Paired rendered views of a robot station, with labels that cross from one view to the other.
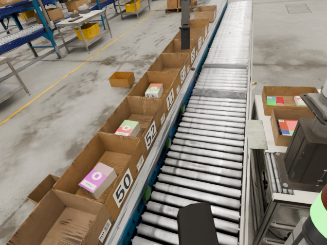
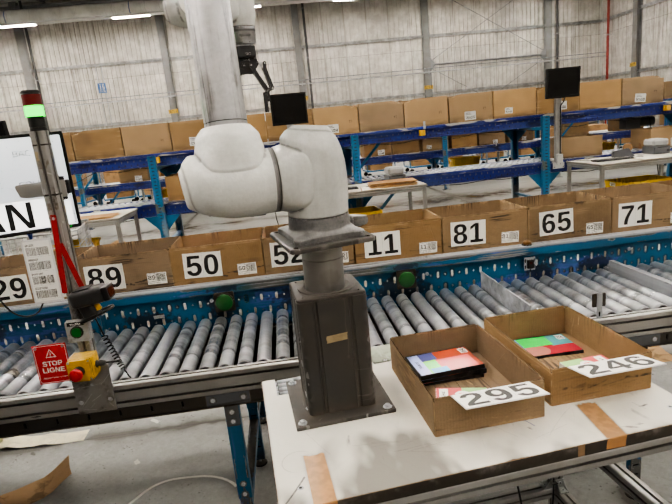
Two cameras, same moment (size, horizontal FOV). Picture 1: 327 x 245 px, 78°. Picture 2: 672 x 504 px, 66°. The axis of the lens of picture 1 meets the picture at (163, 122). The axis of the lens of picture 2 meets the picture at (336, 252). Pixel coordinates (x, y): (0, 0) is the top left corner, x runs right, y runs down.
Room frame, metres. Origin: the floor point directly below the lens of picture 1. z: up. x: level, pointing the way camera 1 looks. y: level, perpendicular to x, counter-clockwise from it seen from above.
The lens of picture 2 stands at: (0.02, -1.91, 1.48)
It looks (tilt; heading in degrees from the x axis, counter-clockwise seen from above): 13 degrees down; 60
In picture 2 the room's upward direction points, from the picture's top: 6 degrees counter-clockwise
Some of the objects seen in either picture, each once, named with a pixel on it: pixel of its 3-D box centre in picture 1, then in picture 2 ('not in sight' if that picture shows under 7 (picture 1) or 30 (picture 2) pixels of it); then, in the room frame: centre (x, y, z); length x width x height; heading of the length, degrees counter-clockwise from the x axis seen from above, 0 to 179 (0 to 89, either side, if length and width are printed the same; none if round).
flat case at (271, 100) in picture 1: (274, 103); (542, 347); (1.27, -0.92, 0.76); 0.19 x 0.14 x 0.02; 156
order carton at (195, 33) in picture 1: (189, 40); (631, 207); (2.49, -0.48, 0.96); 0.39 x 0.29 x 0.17; 155
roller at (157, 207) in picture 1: (190, 216); (214, 344); (0.50, -0.06, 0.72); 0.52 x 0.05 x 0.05; 65
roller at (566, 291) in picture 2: (221, 82); (573, 297); (1.80, -0.66, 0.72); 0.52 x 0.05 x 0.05; 65
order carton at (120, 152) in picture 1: (105, 171); (221, 255); (0.70, 0.35, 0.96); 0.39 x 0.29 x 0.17; 155
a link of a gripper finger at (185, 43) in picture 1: (185, 38); not in sight; (0.69, -0.12, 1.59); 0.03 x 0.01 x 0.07; 80
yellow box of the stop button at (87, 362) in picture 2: not in sight; (95, 365); (0.08, -0.23, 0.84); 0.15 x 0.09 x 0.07; 155
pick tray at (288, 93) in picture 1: (290, 101); (558, 349); (1.22, -1.01, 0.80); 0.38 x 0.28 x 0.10; 69
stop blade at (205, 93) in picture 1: (217, 94); (503, 297); (1.53, -0.53, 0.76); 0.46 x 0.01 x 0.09; 65
